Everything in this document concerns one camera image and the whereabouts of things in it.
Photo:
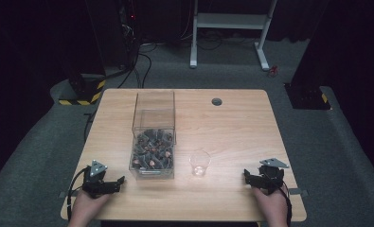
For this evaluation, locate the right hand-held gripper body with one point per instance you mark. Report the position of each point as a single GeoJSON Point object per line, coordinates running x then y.
{"type": "Point", "coordinates": [271, 176]}

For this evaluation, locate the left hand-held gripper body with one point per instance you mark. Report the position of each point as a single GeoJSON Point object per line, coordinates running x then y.
{"type": "Point", "coordinates": [94, 184]}

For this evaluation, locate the person's left hand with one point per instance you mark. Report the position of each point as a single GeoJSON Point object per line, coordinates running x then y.
{"type": "Point", "coordinates": [87, 208]}

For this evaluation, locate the person's right hand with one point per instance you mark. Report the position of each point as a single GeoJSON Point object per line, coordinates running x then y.
{"type": "Point", "coordinates": [272, 206]}

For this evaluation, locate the pile of dark small packets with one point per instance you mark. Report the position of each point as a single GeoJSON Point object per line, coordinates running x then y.
{"type": "Point", "coordinates": [153, 149]}

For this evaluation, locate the clear plastic cup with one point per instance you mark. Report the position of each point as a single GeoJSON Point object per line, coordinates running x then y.
{"type": "Point", "coordinates": [200, 163]}

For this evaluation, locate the clear plastic box with lid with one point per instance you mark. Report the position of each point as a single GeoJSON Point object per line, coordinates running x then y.
{"type": "Point", "coordinates": [153, 135]}

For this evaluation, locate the black yellow striped stand base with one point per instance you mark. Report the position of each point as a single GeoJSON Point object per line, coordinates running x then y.
{"type": "Point", "coordinates": [85, 91]}

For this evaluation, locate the small red object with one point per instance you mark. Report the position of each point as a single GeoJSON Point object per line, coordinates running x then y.
{"type": "Point", "coordinates": [272, 71]}

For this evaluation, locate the white metal stand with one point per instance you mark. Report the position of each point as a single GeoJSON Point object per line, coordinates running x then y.
{"type": "Point", "coordinates": [228, 21]}

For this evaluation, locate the grey table edge bracket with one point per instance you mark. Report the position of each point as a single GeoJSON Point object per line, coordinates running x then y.
{"type": "Point", "coordinates": [299, 192]}

